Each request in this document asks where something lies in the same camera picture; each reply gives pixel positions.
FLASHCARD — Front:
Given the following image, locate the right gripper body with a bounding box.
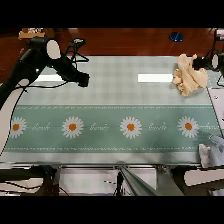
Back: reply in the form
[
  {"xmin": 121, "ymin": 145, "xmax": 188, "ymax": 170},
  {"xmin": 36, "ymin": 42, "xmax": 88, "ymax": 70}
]
[{"xmin": 192, "ymin": 56, "xmax": 214, "ymax": 71}]

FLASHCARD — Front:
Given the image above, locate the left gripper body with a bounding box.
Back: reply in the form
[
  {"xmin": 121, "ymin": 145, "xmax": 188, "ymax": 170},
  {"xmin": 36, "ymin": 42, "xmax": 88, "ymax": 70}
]
[{"xmin": 72, "ymin": 71, "xmax": 91, "ymax": 89}]

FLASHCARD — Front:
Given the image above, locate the cream shirt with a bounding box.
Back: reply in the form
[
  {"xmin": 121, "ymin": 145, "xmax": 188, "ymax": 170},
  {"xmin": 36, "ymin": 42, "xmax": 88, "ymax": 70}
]
[{"xmin": 171, "ymin": 53, "xmax": 210, "ymax": 97}]

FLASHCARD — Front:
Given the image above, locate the pale blue garment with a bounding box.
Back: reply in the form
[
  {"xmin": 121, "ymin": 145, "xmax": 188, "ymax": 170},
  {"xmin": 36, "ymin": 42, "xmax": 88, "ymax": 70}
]
[{"xmin": 198, "ymin": 133, "xmax": 224, "ymax": 169}]

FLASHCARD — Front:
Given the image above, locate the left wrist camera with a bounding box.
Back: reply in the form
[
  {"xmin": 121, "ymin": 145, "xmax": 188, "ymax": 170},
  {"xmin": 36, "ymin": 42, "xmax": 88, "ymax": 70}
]
[{"xmin": 64, "ymin": 37, "xmax": 90, "ymax": 68}]

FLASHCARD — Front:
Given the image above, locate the black cable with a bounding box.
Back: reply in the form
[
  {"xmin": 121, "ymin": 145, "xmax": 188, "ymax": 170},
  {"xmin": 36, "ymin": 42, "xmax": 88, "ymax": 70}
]
[{"xmin": 13, "ymin": 79, "xmax": 73, "ymax": 94}]

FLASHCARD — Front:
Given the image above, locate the silver frame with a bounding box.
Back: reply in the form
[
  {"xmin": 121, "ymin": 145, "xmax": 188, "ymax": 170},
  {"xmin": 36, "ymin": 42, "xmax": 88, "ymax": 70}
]
[{"xmin": 0, "ymin": 161, "xmax": 224, "ymax": 197}]

